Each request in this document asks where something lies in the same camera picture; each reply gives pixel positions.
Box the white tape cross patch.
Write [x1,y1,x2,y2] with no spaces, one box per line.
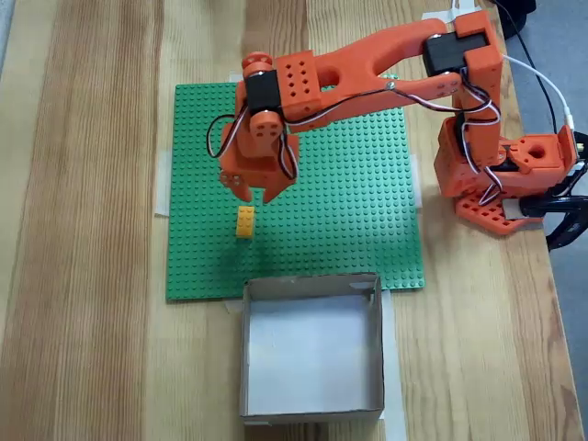
[431,0,481,24]

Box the gripper servo wire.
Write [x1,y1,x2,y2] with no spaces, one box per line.
[206,112,244,160]

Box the yellow lego block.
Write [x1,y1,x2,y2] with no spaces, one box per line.
[235,205,256,240]

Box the white usb cable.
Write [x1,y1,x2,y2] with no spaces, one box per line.
[502,52,579,135]

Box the black table clamp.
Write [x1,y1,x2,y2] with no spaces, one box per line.
[503,164,588,252]

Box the thin black cable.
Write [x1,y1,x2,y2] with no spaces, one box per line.
[493,0,561,137]

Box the person's leg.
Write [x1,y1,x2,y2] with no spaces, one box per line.
[498,0,538,40]

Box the cardboard box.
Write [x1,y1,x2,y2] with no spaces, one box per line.
[238,271,386,426]

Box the green lego baseplate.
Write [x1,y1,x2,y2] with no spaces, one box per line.
[164,73,426,303]

